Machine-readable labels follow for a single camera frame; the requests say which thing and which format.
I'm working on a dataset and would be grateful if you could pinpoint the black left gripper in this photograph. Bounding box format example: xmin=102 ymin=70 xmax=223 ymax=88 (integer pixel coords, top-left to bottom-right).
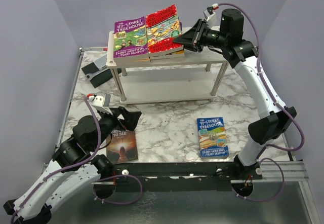
xmin=91 ymin=105 xmax=142 ymax=151

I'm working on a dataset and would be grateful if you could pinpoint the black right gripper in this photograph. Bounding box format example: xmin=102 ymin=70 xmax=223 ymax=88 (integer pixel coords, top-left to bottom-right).
xmin=173 ymin=19 xmax=227 ymax=53

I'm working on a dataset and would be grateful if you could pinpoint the roald dahl charlie book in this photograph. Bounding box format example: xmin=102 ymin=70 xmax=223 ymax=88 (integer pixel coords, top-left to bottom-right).
xmin=150 ymin=49 xmax=185 ymax=60

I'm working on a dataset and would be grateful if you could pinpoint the purple treehouse book front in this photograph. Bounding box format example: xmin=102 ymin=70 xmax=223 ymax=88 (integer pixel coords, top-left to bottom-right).
xmin=150 ymin=56 xmax=185 ymax=64

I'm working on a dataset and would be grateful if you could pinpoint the purple treehouse book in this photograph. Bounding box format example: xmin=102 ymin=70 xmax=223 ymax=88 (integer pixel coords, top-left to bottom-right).
xmin=150 ymin=56 xmax=185 ymax=64
xmin=113 ymin=16 xmax=149 ymax=63

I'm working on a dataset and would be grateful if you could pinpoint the red treehouse book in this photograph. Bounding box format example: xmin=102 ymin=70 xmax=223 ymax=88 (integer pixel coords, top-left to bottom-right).
xmin=145 ymin=4 xmax=183 ymax=58

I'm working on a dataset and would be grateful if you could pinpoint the orange 39-storey treehouse book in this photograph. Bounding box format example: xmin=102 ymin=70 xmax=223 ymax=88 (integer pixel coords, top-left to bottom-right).
xmin=114 ymin=58 xmax=151 ymax=64

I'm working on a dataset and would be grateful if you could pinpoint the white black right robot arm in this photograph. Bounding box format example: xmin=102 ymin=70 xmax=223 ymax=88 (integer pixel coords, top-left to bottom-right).
xmin=173 ymin=7 xmax=297 ymax=179

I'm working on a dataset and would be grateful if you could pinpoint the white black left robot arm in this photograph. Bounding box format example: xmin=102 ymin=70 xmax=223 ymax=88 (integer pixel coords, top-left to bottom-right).
xmin=4 ymin=106 xmax=142 ymax=223

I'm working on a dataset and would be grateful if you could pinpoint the dark three days book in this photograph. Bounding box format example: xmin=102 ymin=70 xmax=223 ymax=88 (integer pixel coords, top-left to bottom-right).
xmin=106 ymin=130 xmax=138 ymax=164

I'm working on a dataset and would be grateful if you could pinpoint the black foam block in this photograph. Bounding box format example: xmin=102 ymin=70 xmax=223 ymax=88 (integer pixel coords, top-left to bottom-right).
xmin=81 ymin=62 xmax=113 ymax=88

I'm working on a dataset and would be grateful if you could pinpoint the white two-tier shelf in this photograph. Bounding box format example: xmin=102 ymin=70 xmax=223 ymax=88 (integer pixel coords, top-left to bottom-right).
xmin=106 ymin=31 xmax=228 ymax=104

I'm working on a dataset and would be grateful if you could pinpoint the silver metal wrench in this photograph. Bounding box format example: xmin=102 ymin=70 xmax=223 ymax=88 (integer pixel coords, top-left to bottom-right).
xmin=85 ymin=68 xmax=107 ymax=81

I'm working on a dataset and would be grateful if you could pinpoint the grey white device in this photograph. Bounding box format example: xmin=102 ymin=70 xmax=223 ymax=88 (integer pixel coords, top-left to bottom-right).
xmin=94 ymin=55 xmax=107 ymax=70

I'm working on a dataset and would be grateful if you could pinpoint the blue 91-storey treehouse book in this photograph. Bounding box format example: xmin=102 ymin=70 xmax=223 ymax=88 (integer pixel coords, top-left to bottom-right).
xmin=197 ymin=117 xmax=229 ymax=159

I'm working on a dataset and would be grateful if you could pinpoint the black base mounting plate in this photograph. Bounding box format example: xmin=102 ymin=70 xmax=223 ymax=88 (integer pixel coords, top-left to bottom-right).
xmin=102 ymin=160 xmax=262 ymax=193

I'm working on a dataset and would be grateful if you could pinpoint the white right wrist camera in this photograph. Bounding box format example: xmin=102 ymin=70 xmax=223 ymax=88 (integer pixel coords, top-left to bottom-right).
xmin=204 ymin=3 xmax=219 ymax=28

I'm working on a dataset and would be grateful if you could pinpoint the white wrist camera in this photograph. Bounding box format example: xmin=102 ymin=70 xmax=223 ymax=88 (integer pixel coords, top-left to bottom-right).
xmin=87 ymin=93 xmax=112 ymax=115
xmin=204 ymin=3 xmax=219 ymax=28

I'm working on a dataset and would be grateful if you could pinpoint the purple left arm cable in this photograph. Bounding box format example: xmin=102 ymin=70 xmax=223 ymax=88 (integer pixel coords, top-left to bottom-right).
xmin=10 ymin=97 xmax=143 ymax=224

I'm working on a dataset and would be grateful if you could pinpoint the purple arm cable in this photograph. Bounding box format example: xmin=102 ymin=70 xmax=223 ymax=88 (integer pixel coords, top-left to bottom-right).
xmin=217 ymin=3 xmax=304 ymax=201
xmin=10 ymin=97 xmax=143 ymax=224

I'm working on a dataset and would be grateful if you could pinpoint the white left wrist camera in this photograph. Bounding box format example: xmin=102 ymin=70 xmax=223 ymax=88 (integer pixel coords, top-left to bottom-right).
xmin=87 ymin=93 xmax=112 ymax=115

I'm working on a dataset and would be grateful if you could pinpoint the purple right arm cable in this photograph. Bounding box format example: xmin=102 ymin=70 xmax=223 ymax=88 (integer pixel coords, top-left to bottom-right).
xmin=217 ymin=3 xmax=304 ymax=201

